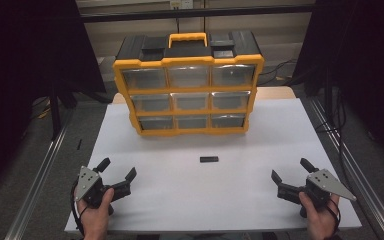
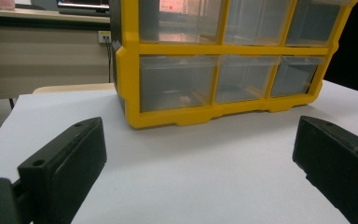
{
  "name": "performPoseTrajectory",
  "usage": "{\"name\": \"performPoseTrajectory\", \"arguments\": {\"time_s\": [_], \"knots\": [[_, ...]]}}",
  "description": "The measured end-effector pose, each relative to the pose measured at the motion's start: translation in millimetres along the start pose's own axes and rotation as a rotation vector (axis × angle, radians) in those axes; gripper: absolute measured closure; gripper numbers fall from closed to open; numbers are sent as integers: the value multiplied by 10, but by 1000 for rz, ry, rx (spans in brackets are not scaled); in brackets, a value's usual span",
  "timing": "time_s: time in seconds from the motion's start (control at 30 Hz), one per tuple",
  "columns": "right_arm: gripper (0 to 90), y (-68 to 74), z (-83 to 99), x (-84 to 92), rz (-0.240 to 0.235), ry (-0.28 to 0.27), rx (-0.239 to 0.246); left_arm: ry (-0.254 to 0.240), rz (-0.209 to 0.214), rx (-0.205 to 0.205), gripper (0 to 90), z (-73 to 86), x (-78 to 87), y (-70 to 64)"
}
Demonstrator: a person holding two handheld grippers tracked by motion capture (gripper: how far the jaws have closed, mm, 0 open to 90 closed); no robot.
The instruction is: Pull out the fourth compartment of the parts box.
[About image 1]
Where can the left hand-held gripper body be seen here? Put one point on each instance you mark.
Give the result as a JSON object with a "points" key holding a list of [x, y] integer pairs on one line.
{"points": [[90, 186]]}

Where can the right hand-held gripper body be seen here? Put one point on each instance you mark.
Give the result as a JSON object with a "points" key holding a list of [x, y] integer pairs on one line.
{"points": [[323, 185]]}

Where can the small black block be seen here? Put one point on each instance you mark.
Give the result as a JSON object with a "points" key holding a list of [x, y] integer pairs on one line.
{"points": [[209, 159]]}

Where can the clear plastic pulled drawer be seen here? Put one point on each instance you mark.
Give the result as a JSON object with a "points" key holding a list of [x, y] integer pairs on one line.
{"points": [[150, 102]]}

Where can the yellow black drawer organizer cabinet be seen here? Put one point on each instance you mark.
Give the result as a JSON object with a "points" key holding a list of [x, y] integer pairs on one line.
{"points": [[186, 60]]}

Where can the person's left hand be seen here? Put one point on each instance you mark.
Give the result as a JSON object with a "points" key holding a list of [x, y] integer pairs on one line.
{"points": [[95, 221]]}

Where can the person's right hand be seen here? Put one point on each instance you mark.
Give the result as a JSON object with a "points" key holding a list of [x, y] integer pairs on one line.
{"points": [[320, 225]]}

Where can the small black stick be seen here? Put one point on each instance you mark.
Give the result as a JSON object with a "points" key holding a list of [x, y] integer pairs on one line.
{"points": [[79, 144]]}

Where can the white table sheet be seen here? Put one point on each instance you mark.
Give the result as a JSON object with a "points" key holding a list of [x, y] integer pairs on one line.
{"points": [[196, 193]]}

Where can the black metal stand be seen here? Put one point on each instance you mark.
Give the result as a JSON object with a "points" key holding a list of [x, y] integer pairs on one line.
{"points": [[55, 113]]}

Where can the set of clear organizer drawers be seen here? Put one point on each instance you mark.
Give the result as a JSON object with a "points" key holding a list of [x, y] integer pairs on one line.
{"points": [[188, 76]]}

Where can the black curtain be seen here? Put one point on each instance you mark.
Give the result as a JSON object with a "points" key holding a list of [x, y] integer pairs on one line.
{"points": [[363, 50], [23, 66]]}

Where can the black horizontal bar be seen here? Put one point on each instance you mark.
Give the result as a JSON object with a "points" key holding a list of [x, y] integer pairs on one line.
{"points": [[196, 13]]}

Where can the aluminium frame rail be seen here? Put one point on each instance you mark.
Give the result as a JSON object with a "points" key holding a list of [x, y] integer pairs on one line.
{"points": [[36, 186], [363, 186]]}

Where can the white wall outlet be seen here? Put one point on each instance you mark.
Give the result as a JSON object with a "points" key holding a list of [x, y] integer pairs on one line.
{"points": [[181, 4]]}

